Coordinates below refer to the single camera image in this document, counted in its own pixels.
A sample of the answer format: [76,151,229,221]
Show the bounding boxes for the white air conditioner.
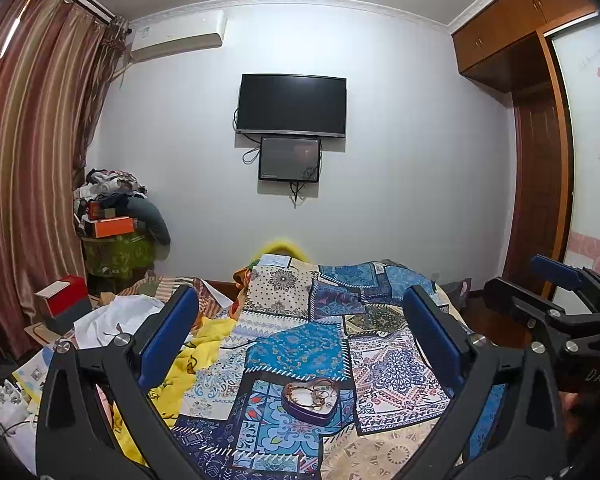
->
[131,10,227,62]

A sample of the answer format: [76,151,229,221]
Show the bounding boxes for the beige dotted pillow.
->
[245,259,316,318]

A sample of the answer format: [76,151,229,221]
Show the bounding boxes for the white wardrobe panel pink hearts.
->
[548,15,600,274]

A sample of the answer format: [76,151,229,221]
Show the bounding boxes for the orange box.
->
[93,217,134,238]

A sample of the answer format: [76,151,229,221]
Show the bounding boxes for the red white box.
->
[35,275,88,318]

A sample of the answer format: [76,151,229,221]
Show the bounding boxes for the clothes pile on chair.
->
[73,169,171,295]

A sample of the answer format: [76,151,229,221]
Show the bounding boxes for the brown wooden door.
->
[502,31,574,302]

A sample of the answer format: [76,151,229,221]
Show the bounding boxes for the striped brown curtain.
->
[0,0,128,359]

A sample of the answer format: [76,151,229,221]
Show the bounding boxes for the blue patterned patchwork cloth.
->
[172,323,354,479]

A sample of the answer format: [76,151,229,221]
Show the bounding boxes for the yellow cloth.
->
[110,240,309,466]

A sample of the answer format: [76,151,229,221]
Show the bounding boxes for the white blue paisley cloth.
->
[349,327,450,434]

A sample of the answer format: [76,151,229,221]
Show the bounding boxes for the brown overhead wooden cabinet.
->
[452,0,594,93]

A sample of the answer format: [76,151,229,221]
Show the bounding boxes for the purple heart-shaped tin box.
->
[280,378,339,427]

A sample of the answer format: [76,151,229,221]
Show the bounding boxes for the black wall television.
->
[235,74,348,138]

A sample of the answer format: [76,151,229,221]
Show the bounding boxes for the white crumpled cloth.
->
[73,295,164,350]

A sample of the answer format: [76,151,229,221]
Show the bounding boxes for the small black wall monitor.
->
[258,136,322,183]

